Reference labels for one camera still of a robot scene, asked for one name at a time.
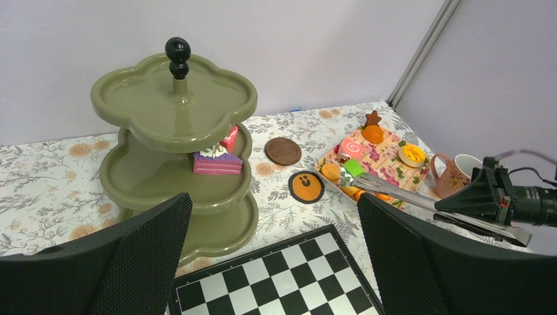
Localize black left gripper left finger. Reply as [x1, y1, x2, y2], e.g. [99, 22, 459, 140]
[1, 193, 192, 314]

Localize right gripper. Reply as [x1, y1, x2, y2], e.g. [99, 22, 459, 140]
[434, 157, 556, 227]

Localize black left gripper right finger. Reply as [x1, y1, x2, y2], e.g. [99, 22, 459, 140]
[357, 193, 556, 314]

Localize metal serving tongs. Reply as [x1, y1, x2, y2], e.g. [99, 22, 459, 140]
[352, 173, 532, 247]

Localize green cake slice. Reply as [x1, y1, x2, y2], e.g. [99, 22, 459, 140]
[339, 159, 366, 186]

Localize purple cake slice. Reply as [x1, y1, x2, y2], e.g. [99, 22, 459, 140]
[193, 144, 243, 175]

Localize green three-tier dessert stand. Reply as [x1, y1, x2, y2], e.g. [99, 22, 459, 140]
[90, 37, 258, 265]

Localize pink cake slice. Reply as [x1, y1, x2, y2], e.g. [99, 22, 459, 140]
[219, 125, 238, 154]

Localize large pink mug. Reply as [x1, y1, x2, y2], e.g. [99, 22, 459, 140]
[430, 153, 482, 199]

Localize orange fish cookie right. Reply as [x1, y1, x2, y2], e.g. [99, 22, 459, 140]
[375, 193, 393, 201]

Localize orange fish cookie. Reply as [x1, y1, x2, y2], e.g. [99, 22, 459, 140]
[375, 193, 393, 201]
[341, 186, 360, 198]

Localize yellow frosted donut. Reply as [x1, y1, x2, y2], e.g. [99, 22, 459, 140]
[398, 143, 427, 168]

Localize orange fish cookie left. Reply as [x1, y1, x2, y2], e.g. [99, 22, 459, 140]
[341, 186, 360, 198]

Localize black white chessboard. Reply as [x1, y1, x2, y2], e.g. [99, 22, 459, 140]
[167, 224, 384, 314]

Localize floral tablecloth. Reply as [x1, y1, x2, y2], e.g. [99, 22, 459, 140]
[0, 100, 529, 315]

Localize orange round pastry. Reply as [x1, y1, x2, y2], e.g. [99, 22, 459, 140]
[361, 125, 384, 144]

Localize floral serving tray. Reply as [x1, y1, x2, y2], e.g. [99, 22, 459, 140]
[315, 126, 430, 203]

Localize round orange biscuit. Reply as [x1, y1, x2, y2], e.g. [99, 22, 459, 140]
[320, 163, 341, 182]

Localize pink swirl roll cake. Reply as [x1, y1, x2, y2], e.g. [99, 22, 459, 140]
[337, 138, 365, 163]

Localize brown star cookie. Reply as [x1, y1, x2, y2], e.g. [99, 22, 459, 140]
[365, 110, 382, 127]

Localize orange smiley face coaster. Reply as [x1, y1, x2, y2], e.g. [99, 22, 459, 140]
[288, 171, 324, 204]

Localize dark brown round coaster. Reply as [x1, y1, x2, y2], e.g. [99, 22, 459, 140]
[264, 137, 301, 166]

